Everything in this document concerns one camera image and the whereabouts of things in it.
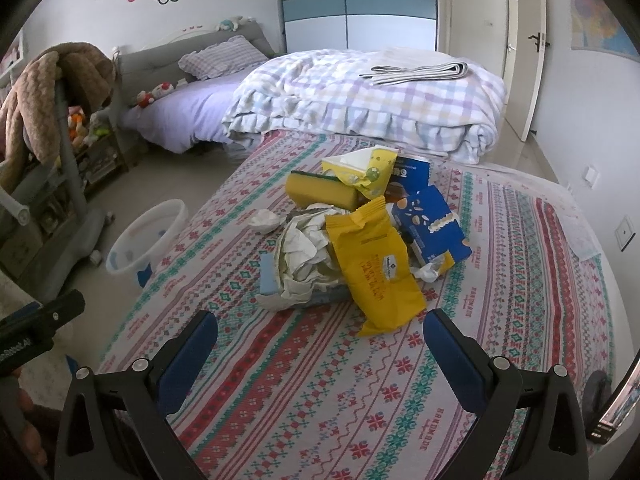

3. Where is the light blue box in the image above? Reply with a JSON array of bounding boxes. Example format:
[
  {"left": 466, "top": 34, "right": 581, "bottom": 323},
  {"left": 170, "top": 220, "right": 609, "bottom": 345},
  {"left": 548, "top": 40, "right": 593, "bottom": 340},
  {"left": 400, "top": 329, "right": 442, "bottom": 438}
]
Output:
[{"left": 259, "top": 251, "right": 352, "bottom": 309}]

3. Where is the white paper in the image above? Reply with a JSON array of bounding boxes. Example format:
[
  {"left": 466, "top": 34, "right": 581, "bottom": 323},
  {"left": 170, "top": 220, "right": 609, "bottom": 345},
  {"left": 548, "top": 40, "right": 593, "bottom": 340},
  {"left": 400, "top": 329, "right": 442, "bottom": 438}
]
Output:
[{"left": 270, "top": 204, "right": 348, "bottom": 300}]

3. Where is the small white tissue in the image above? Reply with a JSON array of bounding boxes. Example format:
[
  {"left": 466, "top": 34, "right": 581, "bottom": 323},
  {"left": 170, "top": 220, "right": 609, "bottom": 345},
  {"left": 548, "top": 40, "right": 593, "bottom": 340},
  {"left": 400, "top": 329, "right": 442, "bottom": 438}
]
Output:
[{"left": 248, "top": 209, "right": 286, "bottom": 234}]

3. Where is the blue cookie box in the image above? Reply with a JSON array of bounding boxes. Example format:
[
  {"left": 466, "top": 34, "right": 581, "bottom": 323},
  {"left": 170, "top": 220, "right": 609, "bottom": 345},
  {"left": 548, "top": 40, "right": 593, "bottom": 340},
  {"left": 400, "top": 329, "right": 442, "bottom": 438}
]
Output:
[{"left": 385, "top": 156, "right": 472, "bottom": 272}]

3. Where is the yellow green sponge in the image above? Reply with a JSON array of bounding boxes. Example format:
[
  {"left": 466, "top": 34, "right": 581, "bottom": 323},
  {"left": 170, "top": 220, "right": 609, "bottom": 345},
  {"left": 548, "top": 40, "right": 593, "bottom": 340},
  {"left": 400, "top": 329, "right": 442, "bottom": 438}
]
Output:
[{"left": 284, "top": 170, "right": 360, "bottom": 211}]

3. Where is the yellow snack bag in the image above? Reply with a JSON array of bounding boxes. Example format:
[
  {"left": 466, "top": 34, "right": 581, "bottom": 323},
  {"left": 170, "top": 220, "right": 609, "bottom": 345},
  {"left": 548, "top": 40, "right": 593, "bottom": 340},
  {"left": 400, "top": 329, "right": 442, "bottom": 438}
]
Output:
[{"left": 326, "top": 197, "right": 426, "bottom": 337}]

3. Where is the yellow tissue pack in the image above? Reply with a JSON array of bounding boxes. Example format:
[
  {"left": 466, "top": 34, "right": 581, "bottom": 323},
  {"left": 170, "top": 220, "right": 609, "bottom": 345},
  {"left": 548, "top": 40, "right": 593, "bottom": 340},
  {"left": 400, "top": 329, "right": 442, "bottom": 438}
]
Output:
[{"left": 321, "top": 145, "right": 398, "bottom": 200}]

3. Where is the white plastic trash bin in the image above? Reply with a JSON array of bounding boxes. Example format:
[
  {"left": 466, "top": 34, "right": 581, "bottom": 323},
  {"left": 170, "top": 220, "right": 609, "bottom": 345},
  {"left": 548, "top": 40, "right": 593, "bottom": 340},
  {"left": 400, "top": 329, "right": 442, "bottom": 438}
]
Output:
[{"left": 105, "top": 198, "right": 189, "bottom": 288}]

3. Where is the person's left hand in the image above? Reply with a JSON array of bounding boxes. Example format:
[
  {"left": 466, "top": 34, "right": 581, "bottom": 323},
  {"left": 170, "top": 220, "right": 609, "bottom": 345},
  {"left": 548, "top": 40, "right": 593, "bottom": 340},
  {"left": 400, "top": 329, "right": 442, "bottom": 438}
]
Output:
[{"left": 1, "top": 387, "right": 48, "bottom": 466}]

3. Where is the grey rolling stand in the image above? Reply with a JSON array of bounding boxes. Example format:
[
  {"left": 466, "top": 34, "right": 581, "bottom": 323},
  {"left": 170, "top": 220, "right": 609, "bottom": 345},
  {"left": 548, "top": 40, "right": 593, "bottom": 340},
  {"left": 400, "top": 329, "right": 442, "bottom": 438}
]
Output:
[{"left": 1, "top": 84, "right": 113, "bottom": 304}]

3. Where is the patterned striped bed sheet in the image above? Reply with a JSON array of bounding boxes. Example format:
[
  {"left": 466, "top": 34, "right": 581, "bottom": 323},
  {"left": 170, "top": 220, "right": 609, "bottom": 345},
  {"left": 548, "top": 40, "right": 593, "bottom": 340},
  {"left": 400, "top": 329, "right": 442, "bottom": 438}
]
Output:
[{"left": 100, "top": 132, "right": 634, "bottom": 479}]

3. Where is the shelf with toys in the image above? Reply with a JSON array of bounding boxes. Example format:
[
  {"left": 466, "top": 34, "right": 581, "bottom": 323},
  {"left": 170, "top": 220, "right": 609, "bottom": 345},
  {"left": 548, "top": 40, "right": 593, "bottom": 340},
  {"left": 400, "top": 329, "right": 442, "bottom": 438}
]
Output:
[{"left": 67, "top": 106, "right": 129, "bottom": 196}]

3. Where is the brown knitted blanket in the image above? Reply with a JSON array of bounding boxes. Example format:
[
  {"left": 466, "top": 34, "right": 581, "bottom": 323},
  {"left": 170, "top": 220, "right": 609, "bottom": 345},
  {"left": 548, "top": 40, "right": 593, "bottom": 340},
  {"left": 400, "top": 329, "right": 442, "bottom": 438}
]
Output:
[{"left": 1, "top": 42, "right": 115, "bottom": 193}]

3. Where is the red white plush toy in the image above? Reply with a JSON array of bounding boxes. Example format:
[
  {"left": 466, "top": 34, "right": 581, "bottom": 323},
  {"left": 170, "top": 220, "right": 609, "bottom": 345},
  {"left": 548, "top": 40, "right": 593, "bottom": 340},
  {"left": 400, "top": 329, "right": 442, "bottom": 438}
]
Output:
[{"left": 136, "top": 82, "right": 175, "bottom": 108}]

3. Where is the lavender bed mattress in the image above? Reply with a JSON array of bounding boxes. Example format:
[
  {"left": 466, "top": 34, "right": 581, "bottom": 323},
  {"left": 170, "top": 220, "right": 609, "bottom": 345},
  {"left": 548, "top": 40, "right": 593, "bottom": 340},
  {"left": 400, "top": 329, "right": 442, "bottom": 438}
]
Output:
[{"left": 118, "top": 72, "right": 247, "bottom": 154}]

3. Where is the grey bed headboard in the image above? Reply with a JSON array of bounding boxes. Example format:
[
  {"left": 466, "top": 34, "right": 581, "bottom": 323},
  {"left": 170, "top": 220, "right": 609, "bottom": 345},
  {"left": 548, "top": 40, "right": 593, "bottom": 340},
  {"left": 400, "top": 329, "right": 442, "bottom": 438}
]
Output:
[{"left": 112, "top": 22, "right": 274, "bottom": 107}]

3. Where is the white room door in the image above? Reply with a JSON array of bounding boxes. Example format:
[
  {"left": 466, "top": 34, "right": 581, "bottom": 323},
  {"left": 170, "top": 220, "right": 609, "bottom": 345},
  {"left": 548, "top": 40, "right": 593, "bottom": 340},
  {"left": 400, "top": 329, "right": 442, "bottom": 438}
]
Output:
[{"left": 504, "top": 0, "right": 547, "bottom": 142}]

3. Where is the plaid folded duvet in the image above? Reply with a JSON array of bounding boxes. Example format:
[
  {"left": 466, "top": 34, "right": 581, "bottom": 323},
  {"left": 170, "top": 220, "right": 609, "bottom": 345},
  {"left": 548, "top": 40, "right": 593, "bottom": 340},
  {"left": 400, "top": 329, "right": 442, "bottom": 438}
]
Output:
[{"left": 222, "top": 47, "right": 506, "bottom": 164}]

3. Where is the striped pillow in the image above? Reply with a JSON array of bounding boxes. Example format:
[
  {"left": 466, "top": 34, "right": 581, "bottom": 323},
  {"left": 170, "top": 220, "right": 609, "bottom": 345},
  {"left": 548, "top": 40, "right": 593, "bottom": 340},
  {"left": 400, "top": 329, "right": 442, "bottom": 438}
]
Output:
[{"left": 178, "top": 36, "right": 268, "bottom": 80}]

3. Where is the small plush on headboard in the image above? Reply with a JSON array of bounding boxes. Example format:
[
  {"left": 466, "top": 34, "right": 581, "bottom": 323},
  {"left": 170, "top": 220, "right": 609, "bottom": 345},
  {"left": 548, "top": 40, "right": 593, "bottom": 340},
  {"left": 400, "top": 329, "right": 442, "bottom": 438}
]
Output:
[{"left": 215, "top": 16, "right": 254, "bottom": 32}]

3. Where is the folded striped cloth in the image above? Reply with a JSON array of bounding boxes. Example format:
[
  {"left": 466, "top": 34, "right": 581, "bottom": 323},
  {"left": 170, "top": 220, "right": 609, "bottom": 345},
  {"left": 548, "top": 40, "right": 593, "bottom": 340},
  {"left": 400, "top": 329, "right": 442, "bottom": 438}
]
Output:
[{"left": 359, "top": 62, "right": 469, "bottom": 86}]

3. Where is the wardrobe with teal stripe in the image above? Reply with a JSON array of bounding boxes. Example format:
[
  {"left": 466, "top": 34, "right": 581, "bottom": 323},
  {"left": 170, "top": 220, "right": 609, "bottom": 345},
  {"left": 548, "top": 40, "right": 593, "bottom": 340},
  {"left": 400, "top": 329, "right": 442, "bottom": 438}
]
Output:
[{"left": 281, "top": 0, "right": 437, "bottom": 52}]

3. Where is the white wall switch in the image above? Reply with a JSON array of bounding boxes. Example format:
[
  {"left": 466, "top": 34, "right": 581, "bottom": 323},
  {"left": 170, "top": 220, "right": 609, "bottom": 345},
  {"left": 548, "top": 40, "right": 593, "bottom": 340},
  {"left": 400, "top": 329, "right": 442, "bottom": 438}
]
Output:
[{"left": 614, "top": 216, "right": 637, "bottom": 252}]

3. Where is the wall map poster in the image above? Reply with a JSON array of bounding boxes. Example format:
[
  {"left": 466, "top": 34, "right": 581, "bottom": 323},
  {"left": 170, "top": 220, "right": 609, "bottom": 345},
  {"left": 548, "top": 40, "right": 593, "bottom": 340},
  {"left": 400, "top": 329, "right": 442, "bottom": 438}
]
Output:
[{"left": 570, "top": 0, "right": 639, "bottom": 61}]

